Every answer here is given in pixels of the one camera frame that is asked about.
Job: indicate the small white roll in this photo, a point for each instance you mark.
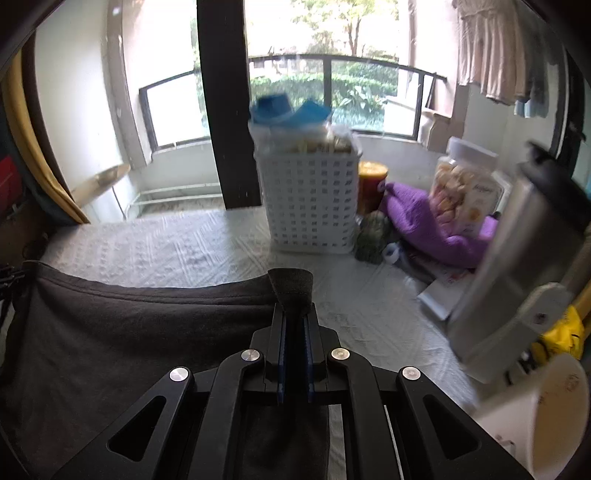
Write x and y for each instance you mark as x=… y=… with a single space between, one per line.
x=392 y=254

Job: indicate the white quilted bedspread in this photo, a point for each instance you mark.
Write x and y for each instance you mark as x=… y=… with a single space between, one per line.
x=184 y=249

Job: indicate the grey t-shirt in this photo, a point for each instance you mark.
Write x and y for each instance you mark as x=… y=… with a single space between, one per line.
x=138 y=332

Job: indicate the black balcony railing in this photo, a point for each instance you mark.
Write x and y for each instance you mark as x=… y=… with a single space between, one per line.
x=328 y=83

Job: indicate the white booklet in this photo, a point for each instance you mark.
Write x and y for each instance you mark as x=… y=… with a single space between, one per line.
x=438 y=295

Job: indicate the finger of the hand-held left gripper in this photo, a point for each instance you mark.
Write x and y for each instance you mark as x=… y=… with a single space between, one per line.
x=9 y=276

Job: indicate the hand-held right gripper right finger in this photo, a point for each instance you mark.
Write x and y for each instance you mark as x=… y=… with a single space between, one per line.
x=308 y=369

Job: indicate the hanging grey garment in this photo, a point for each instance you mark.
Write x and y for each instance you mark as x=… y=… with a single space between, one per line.
x=540 y=60

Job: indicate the dark green plush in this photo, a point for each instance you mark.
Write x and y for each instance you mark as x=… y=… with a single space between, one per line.
x=371 y=240

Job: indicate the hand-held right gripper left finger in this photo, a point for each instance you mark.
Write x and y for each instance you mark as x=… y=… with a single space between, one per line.
x=281 y=369

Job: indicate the clear snack jar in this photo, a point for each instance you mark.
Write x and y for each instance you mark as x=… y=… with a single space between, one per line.
x=461 y=194

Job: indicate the beige round disc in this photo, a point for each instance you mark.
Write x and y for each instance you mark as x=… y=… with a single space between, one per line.
x=104 y=182

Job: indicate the balcony cardboard box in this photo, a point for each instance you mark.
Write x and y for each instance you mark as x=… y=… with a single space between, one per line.
x=443 y=129

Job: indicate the yellow plastic bag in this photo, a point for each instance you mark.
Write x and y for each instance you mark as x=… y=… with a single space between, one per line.
x=563 y=334

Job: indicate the white plastic basket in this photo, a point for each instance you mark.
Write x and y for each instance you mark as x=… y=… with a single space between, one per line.
x=304 y=203

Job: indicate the hanging pink garment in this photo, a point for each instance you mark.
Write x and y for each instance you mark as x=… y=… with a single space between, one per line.
x=489 y=55

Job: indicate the orange lidded jar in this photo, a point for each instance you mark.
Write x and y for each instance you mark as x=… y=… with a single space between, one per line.
x=371 y=189

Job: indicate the purple cloth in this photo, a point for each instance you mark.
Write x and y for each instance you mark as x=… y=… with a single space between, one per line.
x=415 y=221

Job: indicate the red screen tablet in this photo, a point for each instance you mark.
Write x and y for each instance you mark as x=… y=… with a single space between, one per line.
x=9 y=184

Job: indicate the white cartoon mug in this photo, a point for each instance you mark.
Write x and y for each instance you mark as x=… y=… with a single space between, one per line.
x=531 y=415

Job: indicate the black sliding door frame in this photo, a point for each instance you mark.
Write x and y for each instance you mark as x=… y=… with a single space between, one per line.
x=228 y=115

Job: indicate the steel tumbler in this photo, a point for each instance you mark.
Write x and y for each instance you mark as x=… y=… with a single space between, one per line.
x=521 y=258

